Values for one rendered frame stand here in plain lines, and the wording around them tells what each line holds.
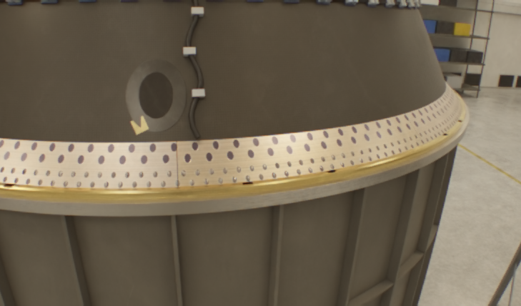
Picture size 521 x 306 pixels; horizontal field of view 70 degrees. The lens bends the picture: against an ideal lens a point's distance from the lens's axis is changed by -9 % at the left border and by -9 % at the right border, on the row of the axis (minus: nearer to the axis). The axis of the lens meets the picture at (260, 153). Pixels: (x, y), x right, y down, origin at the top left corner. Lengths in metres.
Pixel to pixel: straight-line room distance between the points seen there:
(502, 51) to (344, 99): 7.90
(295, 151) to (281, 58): 0.18
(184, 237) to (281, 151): 0.24
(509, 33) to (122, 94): 8.29
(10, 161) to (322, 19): 0.67
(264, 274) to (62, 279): 0.41
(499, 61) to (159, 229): 8.24
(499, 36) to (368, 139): 7.78
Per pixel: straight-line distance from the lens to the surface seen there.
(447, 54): 7.28
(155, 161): 0.71
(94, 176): 0.73
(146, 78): 0.76
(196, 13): 0.78
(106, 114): 0.76
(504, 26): 8.63
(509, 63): 8.86
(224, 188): 0.69
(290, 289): 0.92
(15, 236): 0.89
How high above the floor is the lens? 1.48
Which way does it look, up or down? 22 degrees down
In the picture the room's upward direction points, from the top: 2 degrees clockwise
